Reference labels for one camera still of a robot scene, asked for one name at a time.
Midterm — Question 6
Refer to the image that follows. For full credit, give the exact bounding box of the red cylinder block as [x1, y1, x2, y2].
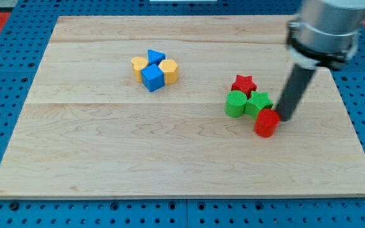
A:
[253, 109, 281, 137]

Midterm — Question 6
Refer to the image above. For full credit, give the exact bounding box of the green star block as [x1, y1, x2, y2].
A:
[244, 91, 273, 119]

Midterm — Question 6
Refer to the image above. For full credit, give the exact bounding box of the yellow heart block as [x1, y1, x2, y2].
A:
[131, 56, 148, 82]

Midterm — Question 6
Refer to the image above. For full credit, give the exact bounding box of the blue cube block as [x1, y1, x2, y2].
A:
[141, 65, 165, 92]

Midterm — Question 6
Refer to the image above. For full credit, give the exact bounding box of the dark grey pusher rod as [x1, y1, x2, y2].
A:
[275, 64, 316, 122]

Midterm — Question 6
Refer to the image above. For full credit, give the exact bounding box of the blue triangle block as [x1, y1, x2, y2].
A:
[147, 49, 166, 65]

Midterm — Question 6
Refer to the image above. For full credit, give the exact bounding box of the yellow hexagon block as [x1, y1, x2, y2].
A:
[158, 59, 179, 84]

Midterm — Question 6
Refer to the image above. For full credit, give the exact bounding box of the red star block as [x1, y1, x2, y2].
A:
[231, 74, 257, 99]

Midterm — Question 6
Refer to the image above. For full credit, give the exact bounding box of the wooden board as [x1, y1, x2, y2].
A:
[0, 15, 365, 200]

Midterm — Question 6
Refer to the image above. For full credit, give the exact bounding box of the green cylinder block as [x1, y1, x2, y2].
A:
[224, 91, 247, 118]

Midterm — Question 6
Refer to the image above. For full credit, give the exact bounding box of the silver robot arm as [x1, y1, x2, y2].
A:
[275, 0, 365, 122]

